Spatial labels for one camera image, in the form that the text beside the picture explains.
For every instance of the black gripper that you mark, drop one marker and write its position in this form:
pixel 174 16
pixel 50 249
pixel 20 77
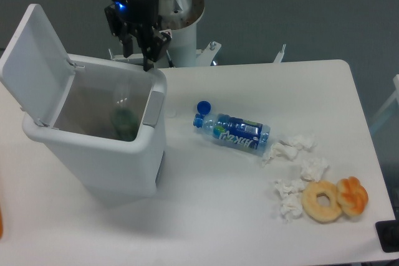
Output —
pixel 130 20

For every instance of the green label plastic bottle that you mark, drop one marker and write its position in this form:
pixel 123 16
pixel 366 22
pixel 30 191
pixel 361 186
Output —
pixel 124 120

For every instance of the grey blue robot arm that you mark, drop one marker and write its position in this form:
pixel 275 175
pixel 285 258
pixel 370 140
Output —
pixel 144 21

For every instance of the white trash can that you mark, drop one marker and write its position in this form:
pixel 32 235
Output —
pixel 84 138

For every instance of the blue bottle cap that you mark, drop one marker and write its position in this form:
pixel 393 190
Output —
pixel 203 107

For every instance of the white trash can lid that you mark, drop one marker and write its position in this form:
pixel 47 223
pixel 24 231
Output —
pixel 36 69

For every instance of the blue label plastic bottle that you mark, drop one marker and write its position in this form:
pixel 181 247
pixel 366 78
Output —
pixel 231 132

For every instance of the white crumpled tissue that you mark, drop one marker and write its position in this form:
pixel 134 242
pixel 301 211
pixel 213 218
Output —
pixel 312 169
pixel 288 147
pixel 290 192

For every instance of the orange object at edge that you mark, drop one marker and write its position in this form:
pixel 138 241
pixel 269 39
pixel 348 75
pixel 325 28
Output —
pixel 1 224

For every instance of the orange twisted bread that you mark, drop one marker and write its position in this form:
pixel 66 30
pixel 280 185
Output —
pixel 351 196

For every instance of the black device at corner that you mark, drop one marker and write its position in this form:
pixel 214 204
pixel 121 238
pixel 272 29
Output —
pixel 387 232

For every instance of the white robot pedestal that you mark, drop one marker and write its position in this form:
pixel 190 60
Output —
pixel 181 18

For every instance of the plain ring donut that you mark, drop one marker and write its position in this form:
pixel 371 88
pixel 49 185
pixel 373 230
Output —
pixel 319 200

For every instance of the white chair frame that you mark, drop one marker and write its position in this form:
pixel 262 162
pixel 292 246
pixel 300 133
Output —
pixel 387 110

